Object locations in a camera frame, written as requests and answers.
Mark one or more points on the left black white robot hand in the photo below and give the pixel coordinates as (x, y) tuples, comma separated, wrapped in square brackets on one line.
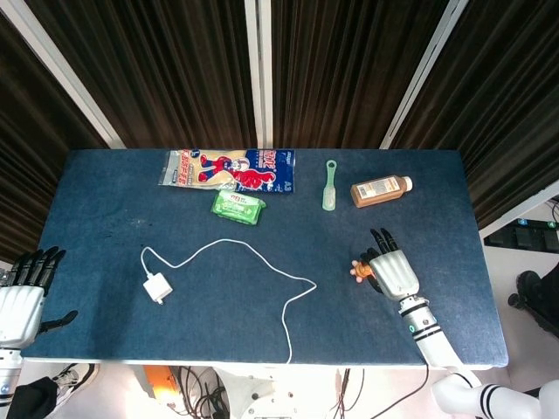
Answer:
[(17, 310)]

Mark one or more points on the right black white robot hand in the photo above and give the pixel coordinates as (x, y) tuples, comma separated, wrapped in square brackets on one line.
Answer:
[(393, 275)]

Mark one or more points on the small orange turtle toy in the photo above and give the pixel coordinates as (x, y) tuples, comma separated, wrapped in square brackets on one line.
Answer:
[(361, 271)]

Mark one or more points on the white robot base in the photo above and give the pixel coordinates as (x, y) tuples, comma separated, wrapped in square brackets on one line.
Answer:
[(271, 393)]

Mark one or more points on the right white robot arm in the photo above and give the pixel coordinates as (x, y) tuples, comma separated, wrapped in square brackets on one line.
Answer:
[(430, 331)]

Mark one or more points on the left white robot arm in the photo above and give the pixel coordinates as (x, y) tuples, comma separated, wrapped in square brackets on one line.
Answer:
[(6, 371)]

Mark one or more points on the brown bottle white cap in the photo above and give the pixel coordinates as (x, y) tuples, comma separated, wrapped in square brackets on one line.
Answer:
[(375, 192)]

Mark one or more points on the white black sneaker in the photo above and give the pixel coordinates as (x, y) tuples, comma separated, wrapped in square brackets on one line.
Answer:
[(72, 379)]

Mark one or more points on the light green plastic spoon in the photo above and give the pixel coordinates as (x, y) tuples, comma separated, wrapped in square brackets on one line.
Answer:
[(329, 198)]

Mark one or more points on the white charger adapter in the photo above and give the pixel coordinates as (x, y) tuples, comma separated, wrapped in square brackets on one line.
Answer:
[(157, 288)]

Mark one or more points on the dark brown curtain panel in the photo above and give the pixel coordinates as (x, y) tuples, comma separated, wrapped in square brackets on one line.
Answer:
[(26, 153), (166, 65), (340, 65), (502, 109)]

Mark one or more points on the orange object under table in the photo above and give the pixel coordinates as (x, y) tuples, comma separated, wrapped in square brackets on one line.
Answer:
[(159, 384)]

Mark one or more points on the green wet wipes pack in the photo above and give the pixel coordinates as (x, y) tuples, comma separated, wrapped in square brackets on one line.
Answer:
[(236, 207)]

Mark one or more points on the blue denim table cloth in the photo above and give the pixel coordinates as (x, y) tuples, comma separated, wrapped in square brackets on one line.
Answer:
[(218, 314)]

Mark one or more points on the yellow blue glove package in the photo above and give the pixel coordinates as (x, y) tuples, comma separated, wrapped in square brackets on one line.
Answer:
[(227, 170)]

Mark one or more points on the white frame rail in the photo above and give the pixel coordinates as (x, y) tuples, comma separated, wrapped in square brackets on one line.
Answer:
[(524, 209)]

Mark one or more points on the white frame post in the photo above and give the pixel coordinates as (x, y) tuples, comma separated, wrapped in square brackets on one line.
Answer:
[(65, 72), (257, 65), (423, 74)]

